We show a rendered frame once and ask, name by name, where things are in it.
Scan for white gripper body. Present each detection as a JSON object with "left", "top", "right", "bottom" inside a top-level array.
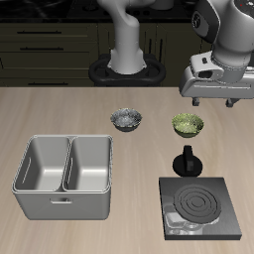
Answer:
[{"left": 178, "top": 64, "right": 254, "bottom": 99}]

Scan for round black stove knob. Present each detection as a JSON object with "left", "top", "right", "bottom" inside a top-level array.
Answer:
[{"left": 172, "top": 144, "right": 204, "bottom": 179}]

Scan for dark grey stove plate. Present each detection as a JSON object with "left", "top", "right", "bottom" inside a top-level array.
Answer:
[{"left": 158, "top": 177, "right": 243, "bottom": 241}]

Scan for green bowl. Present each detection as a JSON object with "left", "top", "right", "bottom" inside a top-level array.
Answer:
[{"left": 171, "top": 112, "right": 205, "bottom": 139}]

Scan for grey bowl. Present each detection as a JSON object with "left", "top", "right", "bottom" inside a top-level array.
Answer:
[{"left": 110, "top": 107, "right": 143, "bottom": 133}]

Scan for white two-bin basket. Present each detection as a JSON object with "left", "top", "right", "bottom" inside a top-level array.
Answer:
[{"left": 11, "top": 134, "right": 114, "bottom": 221}]

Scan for dark kitchen cupboards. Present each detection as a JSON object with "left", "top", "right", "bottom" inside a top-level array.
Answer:
[{"left": 0, "top": 0, "right": 254, "bottom": 88}]

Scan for flat black base plate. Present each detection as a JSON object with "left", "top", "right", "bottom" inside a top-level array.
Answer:
[{"left": 88, "top": 54, "right": 167, "bottom": 84}]

